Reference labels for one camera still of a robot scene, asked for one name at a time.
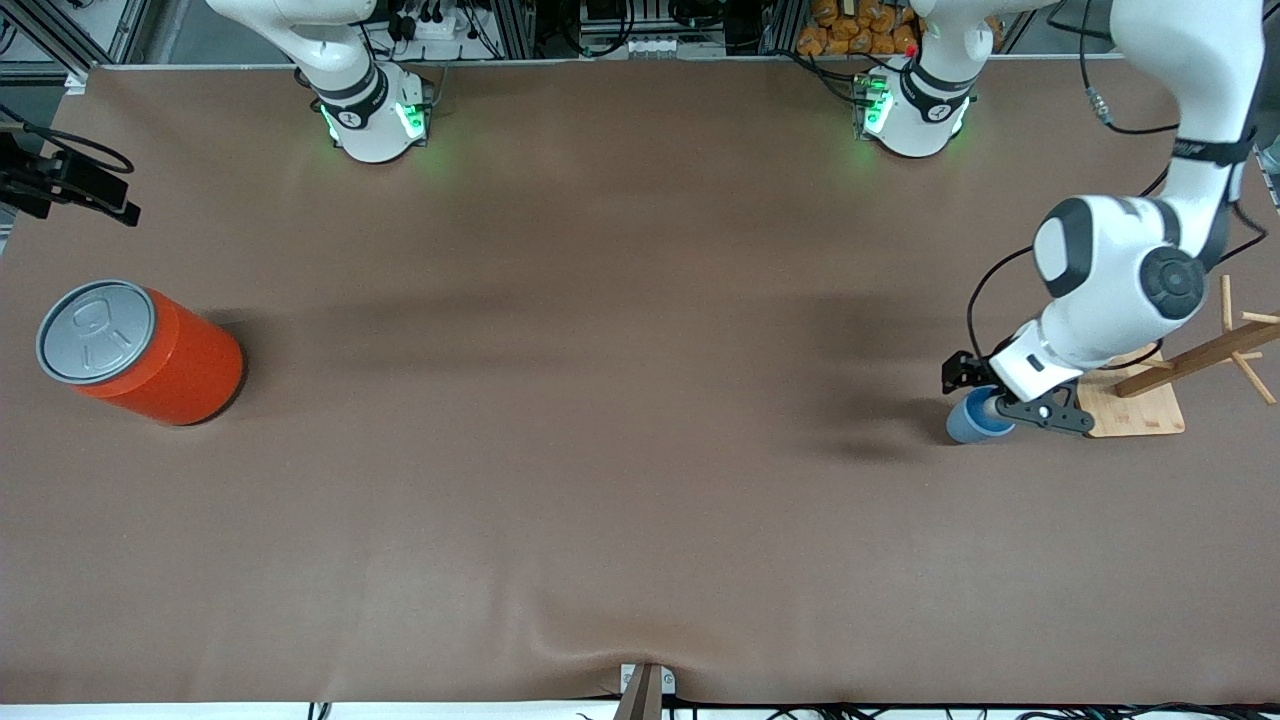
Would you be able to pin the wooden cup rack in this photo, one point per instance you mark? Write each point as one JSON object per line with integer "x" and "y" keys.
{"x": 1140, "y": 415}

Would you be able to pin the brown table mat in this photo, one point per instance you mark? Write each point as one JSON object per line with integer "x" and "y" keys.
{"x": 640, "y": 300}

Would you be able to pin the black equipment rack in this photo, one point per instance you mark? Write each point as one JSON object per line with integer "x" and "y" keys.
{"x": 610, "y": 15}

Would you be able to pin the grey metal bracket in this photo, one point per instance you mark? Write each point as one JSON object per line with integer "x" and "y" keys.
{"x": 628, "y": 680}

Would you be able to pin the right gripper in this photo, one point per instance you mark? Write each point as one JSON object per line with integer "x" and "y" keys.
{"x": 40, "y": 183}

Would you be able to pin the aluminium frame profile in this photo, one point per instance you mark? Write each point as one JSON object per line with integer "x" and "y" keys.
{"x": 105, "y": 35}

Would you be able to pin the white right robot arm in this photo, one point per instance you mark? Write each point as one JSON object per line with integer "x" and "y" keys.
{"x": 360, "y": 130}

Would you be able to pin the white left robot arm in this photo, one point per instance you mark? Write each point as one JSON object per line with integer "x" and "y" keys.
{"x": 1110, "y": 280}

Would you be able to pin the white power strip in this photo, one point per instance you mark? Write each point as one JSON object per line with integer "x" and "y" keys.
{"x": 435, "y": 28}

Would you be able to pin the orange snack bag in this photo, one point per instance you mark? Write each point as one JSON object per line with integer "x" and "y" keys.
{"x": 840, "y": 35}

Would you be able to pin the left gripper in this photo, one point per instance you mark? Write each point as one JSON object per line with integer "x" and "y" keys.
{"x": 968, "y": 371}

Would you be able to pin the brown wooden bar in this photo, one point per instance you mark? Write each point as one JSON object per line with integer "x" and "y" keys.
{"x": 642, "y": 700}

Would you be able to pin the orange can with grey lid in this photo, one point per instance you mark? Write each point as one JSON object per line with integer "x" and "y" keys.
{"x": 170, "y": 365}

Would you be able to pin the long white socket strip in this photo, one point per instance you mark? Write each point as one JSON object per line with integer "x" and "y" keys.
{"x": 650, "y": 47}

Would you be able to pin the light blue plastic cup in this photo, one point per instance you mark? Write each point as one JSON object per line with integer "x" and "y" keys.
{"x": 970, "y": 425}

